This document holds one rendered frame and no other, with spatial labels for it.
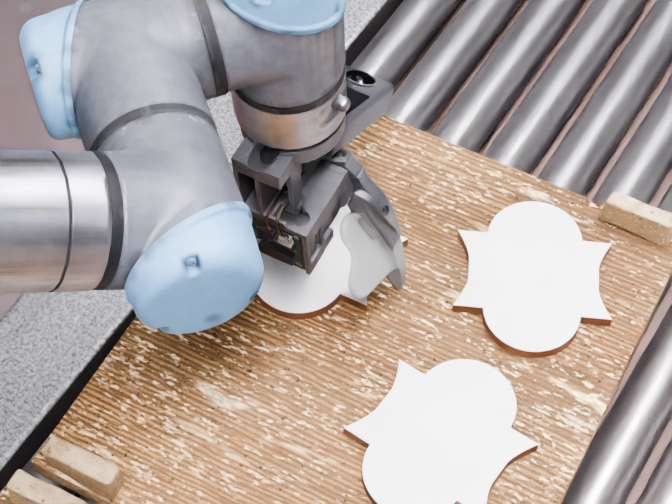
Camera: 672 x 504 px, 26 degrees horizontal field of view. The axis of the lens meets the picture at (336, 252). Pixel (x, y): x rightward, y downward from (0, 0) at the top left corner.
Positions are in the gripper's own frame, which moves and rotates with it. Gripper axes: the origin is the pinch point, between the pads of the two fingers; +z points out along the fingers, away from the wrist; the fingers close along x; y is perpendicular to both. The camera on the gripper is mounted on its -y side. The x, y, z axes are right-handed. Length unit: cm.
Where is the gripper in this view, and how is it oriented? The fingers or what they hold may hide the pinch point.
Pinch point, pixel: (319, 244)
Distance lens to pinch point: 114.7
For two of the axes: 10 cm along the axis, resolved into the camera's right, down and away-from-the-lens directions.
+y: -4.7, 7.6, -4.5
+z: 0.3, 5.2, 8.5
